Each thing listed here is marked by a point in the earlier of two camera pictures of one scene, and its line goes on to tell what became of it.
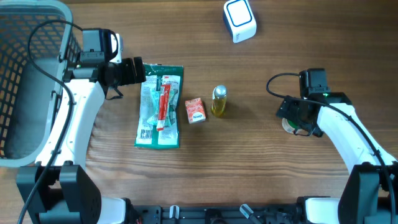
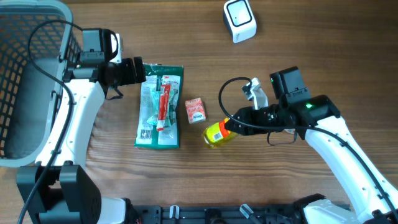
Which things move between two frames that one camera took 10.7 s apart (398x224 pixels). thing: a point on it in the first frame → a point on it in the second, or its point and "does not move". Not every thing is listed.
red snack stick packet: x=164 y=99 does not move
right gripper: x=286 y=109 → x=247 y=116
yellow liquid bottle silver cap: x=218 y=101 → x=217 y=134
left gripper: x=130 y=77 does not move
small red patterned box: x=195 y=110 does not move
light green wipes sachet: x=154 y=119 does not move
